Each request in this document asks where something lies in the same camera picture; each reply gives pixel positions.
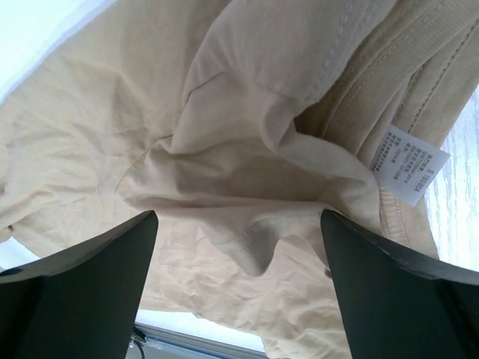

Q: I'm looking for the beige t shirt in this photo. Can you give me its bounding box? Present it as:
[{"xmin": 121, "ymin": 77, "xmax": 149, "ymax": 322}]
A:
[{"xmin": 1, "ymin": 1, "xmax": 478, "ymax": 358}]

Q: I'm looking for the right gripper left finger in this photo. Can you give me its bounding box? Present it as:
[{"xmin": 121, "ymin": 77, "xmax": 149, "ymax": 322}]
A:
[{"xmin": 1, "ymin": 211, "xmax": 158, "ymax": 358}]

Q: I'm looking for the aluminium mounting rail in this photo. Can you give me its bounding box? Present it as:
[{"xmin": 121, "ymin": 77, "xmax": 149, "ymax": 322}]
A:
[{"xmin": 126, "ymin": 324, "xmax": 266, "ymax": 359}]

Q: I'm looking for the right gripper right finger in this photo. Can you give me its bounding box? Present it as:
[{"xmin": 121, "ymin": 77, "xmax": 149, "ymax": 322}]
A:
[{"xmin": 321, "ymin": 210, "xmax": 478, "ymax": 358}]

